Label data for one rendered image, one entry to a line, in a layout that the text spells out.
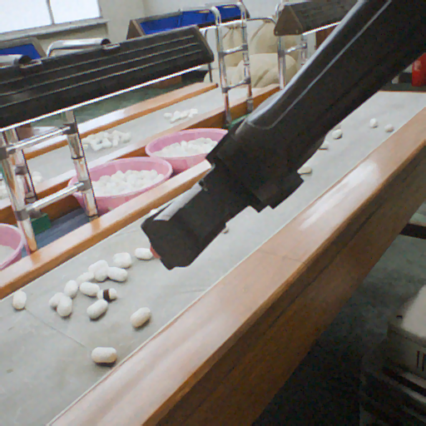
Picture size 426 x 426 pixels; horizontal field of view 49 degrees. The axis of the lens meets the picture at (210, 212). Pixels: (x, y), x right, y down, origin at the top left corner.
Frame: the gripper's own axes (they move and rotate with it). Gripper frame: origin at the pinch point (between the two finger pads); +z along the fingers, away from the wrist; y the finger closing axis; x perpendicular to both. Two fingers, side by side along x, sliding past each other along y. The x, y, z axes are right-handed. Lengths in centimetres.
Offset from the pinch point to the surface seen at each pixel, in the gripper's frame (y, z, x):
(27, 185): -14, 50, -33
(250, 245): -23.4, 9.1, 8.4
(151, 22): -80, 44, -66
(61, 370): 15.7, 11.6, 5.4
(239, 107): -106, 57, -31
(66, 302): 7.2, 18.0, -2.4
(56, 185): -23, 54, -32
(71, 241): -5.2, 29.9, -12.7
